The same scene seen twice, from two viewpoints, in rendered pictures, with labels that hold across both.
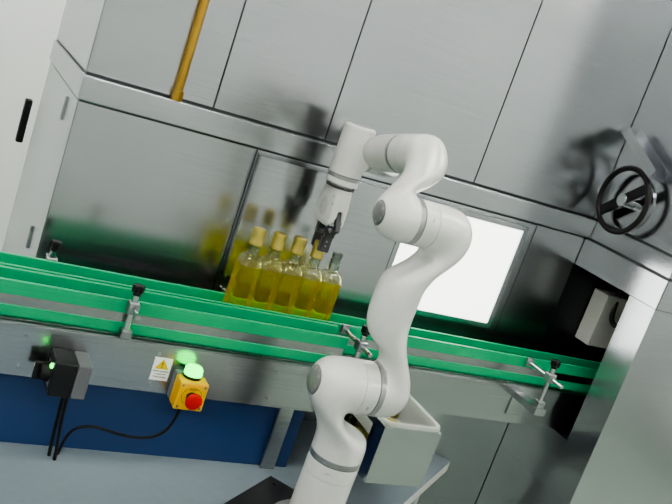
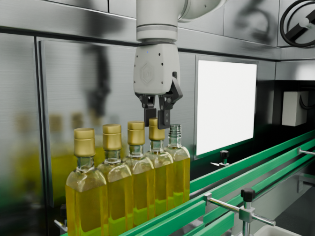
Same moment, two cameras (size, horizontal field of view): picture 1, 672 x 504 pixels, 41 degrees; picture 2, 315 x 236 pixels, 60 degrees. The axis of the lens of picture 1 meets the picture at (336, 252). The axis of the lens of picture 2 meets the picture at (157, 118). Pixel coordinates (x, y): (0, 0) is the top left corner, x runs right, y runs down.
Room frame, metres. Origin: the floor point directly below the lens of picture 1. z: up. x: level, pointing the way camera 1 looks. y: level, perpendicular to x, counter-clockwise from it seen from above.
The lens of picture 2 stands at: (1.70, 0.21, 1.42)
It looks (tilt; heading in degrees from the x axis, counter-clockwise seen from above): 8 degrees down; 344
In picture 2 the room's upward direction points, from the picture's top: straight up
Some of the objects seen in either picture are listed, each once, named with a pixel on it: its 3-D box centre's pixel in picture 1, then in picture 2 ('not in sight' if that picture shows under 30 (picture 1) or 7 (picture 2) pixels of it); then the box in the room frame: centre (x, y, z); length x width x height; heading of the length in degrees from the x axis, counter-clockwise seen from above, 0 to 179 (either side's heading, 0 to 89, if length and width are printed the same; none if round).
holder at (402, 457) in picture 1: (379, 429); not in sight; (2.19, -0.26, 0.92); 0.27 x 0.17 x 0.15; 28
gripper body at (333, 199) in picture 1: (334, 202); (156, 67); (2.25, 0.04, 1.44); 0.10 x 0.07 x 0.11; 27
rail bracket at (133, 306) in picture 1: (133, 316); not in sight; (1.87, 0.38, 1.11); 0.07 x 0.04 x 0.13; 28
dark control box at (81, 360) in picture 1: (67, 374); not in sight; (1.80, 0.47, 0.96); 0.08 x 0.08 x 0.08; 28
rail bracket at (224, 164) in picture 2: not in sight; (218, 169); (2.49, -0.24, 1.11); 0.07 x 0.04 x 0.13; 28
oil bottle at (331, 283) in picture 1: (319, 306); (174, 188); (2.28, -0.01, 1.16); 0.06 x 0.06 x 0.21; 28
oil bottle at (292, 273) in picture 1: (280, 299); (137, 204); (2.22, 0.10, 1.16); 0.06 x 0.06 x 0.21; 28
